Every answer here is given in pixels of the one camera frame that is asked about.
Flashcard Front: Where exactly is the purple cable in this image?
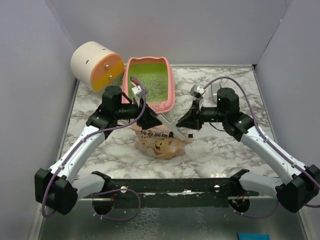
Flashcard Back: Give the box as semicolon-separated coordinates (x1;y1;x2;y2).
202;76;320;220
41;76;148;218

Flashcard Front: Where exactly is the clear plastic litter scoop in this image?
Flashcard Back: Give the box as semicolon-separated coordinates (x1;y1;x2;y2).
210;82;222;104

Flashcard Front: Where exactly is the blue object at bottom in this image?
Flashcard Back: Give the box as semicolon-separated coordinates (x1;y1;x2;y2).
237;232;270;240

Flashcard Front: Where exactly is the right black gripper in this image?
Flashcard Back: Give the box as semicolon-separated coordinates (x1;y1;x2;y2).
176;98;227;131

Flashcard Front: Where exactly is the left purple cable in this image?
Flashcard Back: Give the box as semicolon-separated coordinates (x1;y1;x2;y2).
41;76;148;218

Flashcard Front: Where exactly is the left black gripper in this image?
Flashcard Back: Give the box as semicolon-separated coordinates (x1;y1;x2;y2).
115;96;163;129

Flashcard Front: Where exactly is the green litter granules pile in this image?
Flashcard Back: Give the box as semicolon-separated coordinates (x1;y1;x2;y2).
132;73;168;103

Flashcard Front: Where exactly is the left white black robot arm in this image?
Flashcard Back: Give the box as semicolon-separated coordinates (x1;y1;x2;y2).
34;83;161;218

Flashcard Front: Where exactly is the pink green litter box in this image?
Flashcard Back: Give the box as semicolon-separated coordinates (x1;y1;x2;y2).
122;56;176;114

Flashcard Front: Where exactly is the cream orange cylindrical container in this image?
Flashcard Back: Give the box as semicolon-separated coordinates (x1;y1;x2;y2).
70;41;125;93

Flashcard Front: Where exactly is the white bag sealing clip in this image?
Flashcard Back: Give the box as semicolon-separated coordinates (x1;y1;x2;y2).
156;113;186;141

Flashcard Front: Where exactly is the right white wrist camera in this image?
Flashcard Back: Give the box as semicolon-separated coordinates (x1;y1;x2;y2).
190;85;206;107

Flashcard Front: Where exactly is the beige cat litter bag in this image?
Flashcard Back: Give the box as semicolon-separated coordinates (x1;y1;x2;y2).
131;123;194;160

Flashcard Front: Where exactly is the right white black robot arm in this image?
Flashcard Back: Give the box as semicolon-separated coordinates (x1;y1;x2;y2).
177;85;320;213

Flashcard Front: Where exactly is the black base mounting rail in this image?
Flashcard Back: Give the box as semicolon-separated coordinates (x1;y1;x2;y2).
92;171;259;209

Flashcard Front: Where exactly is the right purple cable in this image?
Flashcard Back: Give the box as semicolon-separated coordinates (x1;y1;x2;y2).
202;76;320;220

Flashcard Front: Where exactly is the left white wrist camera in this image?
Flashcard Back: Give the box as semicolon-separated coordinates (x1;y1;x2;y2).
131;83;149;105

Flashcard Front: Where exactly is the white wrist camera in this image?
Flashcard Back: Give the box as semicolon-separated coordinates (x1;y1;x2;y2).
190;85;206;107
131;83;149;105

